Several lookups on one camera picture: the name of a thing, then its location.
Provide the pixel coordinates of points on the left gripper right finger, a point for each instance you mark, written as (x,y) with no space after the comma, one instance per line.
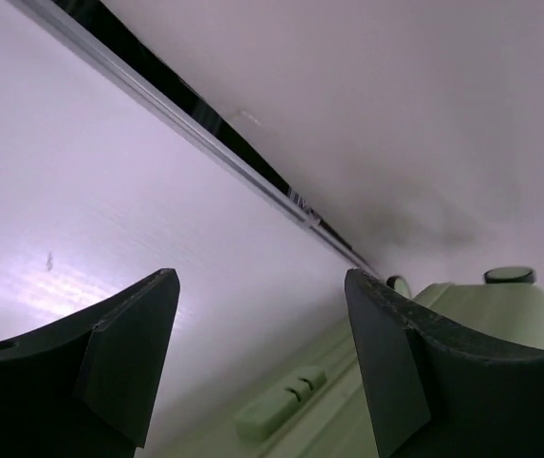
(435,388)

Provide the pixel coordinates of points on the green suitcase with blue lining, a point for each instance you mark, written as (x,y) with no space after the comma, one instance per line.
(314,404)

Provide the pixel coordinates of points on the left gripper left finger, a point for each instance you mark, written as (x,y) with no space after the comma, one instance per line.
(86,385)

